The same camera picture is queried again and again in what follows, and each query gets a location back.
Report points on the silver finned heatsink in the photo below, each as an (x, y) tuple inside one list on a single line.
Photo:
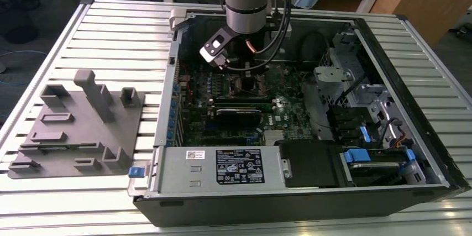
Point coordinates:
[(277, 134)]

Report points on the silver power supply unit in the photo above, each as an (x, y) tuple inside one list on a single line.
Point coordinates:
[(177, 175)]

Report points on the CPU socket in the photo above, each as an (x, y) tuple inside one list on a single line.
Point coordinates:
[(237, 86)]

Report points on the black silver PC case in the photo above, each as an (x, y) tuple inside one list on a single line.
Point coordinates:
[(258, 211)]

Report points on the black office chair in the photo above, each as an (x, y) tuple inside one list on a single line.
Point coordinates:
[(18, 26)]

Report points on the grey plastic case latch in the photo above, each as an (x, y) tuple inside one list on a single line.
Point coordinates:
[(177, 19)]

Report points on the blue disk carrier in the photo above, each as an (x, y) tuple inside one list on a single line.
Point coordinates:
[(355, 154)]

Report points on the black plastic shroud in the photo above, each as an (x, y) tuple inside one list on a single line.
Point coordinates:
[(314, 164)]

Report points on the silver metal drive cage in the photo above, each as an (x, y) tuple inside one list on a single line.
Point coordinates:
[(369, 91)]

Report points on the black graphics card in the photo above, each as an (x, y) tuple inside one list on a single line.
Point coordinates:
[(239, 117)]

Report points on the green RAM stick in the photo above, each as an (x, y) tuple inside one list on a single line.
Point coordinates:
[(243, 105)]

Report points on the black plastic bay holder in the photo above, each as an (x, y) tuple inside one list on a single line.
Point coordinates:
[(347, 120)]

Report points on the blue case latch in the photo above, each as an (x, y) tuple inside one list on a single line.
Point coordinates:
[(135, 172)]

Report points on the green motherboard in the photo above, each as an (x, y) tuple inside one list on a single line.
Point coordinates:
[(291, 103)]

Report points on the grey parts rack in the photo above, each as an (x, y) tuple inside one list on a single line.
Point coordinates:
[(85, 136)]

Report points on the black chair base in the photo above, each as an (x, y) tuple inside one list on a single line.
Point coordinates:
[(466, 30)]

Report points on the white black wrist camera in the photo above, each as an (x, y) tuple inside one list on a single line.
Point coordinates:
[(218, 45)]

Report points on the blue plastic clip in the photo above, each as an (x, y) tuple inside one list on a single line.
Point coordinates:
[(365, 133)]

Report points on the silver cage bracket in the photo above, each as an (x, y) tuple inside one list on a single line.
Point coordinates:
[(329, 74)]

